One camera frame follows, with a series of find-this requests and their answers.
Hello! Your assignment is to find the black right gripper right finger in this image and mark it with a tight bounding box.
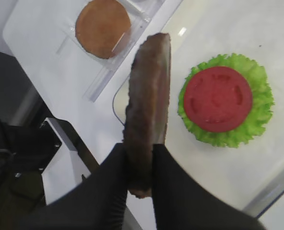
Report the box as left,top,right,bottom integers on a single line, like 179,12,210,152
152,144,265,230

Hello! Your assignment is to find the green lettuce leaf on bun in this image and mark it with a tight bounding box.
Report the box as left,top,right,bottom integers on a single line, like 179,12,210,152
178,54,274,148

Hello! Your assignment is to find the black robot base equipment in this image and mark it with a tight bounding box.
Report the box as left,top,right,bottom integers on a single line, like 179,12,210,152
0,52,61,230

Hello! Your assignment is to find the cream metal baking tray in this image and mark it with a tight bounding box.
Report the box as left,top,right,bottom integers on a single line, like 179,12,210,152
113,0,284,219

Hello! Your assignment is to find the brown bun bottom in rack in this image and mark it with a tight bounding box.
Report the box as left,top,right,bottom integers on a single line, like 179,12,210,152
75,0,131,59

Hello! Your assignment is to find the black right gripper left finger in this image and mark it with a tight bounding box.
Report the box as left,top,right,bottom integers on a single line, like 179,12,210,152
19,143,127,230

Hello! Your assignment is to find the brown meat patty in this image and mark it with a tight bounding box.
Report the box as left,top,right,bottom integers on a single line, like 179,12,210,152
123,33,171,199

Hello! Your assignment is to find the red tomato slice on lettuce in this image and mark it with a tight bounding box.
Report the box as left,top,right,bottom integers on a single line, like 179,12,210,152
183,66,253,133

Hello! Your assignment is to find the left clear acrylic rack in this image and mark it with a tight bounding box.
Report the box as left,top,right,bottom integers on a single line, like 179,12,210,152
53,0,180,102

